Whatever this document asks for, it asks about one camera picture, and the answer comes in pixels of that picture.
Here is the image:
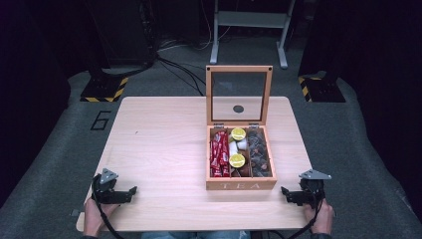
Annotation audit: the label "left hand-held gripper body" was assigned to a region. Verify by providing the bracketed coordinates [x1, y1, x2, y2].
[92, 167, 119, 201]

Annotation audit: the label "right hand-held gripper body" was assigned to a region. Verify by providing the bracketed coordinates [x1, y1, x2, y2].
[298, 168, 332, 208]

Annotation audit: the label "wooden tea box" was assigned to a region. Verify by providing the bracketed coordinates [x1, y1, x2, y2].
[205, 65, 279, 191]

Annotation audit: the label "person's left hand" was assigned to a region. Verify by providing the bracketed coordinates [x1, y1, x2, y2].
[82, 197, 119, 238]

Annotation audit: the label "person's right hand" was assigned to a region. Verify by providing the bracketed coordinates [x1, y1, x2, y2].
[303, 197, 334, 236]

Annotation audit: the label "pile of dark tea bags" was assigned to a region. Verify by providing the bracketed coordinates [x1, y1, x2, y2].
[247, 128, 274, 178]

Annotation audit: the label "bundle of red sachets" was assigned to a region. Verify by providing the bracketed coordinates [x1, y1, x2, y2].
[209, 129, 231, 178]

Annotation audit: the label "black stand base hazard stripes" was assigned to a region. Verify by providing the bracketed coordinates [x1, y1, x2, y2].
[297, 70, 346, 104]
[80, 68, 129, 104]

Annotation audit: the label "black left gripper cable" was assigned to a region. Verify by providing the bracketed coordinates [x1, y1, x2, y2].
[91, 173, 125, 239]

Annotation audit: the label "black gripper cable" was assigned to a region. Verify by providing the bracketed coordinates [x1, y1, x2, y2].
[91, 173, 125, 239]
[287, 198, 325, 239]

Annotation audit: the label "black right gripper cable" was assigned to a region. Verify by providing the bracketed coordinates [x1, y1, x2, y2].
[287, 198, 325, 239]

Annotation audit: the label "black floor cables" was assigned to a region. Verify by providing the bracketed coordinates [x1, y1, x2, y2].
[155, 54, 207, 98]

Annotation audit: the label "white floor cables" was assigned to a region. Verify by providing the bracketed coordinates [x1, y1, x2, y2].
[157, 0, 232, 53]

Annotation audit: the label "grey metal stand frame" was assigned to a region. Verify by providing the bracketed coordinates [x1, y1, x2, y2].
[209, 0, 297, 70]

